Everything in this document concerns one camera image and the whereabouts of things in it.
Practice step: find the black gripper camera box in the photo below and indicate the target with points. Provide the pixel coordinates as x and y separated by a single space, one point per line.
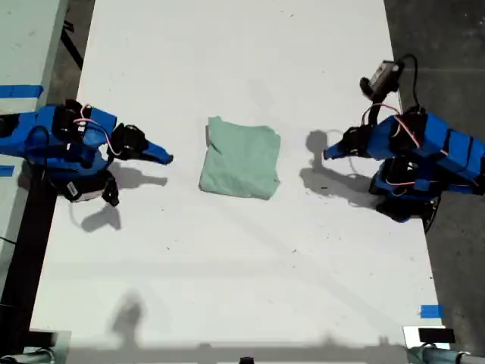
382 79
85 189

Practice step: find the grey metal tube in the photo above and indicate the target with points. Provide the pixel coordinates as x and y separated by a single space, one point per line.
30 357
435 356

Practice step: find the small black object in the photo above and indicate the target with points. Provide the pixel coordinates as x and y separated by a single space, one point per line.
246 360

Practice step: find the short blue tape strip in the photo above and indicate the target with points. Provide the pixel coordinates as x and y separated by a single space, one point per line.
6 170

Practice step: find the long blue tape strip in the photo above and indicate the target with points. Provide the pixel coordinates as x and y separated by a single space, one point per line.
20 91

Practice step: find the small black box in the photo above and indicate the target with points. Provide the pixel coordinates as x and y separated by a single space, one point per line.
41 338
435 335

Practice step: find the black table frame bar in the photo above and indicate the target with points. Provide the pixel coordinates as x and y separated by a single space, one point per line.
28 246

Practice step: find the pale green T-shirt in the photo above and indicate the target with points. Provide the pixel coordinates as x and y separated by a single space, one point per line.
240 159

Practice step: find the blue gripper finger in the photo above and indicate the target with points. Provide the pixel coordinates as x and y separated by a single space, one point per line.
157 159
336 148
336 155
160 151

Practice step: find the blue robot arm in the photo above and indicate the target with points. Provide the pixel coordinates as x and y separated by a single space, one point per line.
22 132
454 148

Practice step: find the blue tape square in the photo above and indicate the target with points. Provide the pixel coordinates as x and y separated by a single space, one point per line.
432 311

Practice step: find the black camera stalk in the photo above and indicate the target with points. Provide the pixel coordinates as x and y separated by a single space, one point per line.
375 112

